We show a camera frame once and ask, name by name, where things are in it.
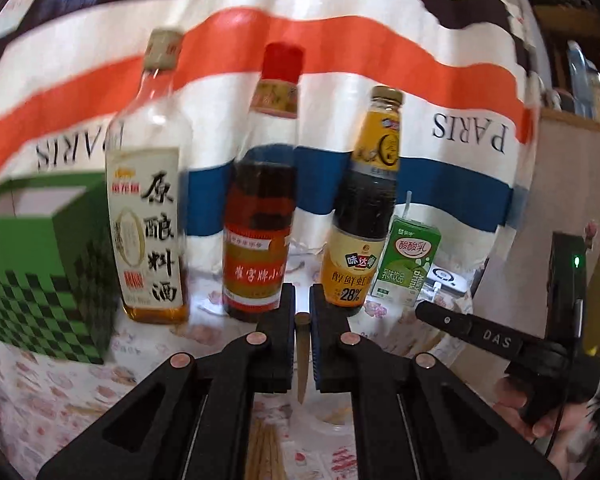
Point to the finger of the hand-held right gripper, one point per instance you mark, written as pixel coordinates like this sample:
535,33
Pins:
465,327

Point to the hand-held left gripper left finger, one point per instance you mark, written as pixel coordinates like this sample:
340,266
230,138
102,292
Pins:
287,345

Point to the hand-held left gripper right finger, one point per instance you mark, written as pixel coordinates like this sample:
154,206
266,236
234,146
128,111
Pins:
320,345

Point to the dark wooden chopstick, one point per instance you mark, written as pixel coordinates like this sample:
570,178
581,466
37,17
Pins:
302,355

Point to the clear plastic cup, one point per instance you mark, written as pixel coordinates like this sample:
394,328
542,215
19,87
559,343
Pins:
337,427

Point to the light wooden chopstick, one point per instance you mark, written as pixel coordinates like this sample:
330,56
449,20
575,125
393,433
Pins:
272,452
87,408
257,452

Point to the person's right hand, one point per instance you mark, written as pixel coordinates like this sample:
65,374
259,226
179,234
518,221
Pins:
512,400

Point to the white charger device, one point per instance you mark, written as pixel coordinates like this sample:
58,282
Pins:
446,280

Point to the green drink carton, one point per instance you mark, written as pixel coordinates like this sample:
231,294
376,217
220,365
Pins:
410,260

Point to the beige board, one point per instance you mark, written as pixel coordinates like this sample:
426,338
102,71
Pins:
525,185

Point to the white drinking straw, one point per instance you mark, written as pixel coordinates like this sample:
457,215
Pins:
409,205

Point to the red-capped brown oil bottle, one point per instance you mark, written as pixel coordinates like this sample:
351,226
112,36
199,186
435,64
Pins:
260,200

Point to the yellow-label dark sauce bottle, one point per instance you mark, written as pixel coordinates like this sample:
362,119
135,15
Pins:
365,200

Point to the clear cooking wine bottle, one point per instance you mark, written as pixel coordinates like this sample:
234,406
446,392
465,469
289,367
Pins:
145,210

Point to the clear container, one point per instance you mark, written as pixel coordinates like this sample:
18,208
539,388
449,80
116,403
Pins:
582,82

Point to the printed tablecloth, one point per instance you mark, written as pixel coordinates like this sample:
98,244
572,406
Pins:
55,400

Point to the green checkered box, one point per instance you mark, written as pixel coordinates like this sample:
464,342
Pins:
40,280

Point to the wooden shelf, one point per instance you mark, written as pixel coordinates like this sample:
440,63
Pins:
555,25

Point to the striped cloth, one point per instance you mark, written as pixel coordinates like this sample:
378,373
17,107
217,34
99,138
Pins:
330,50

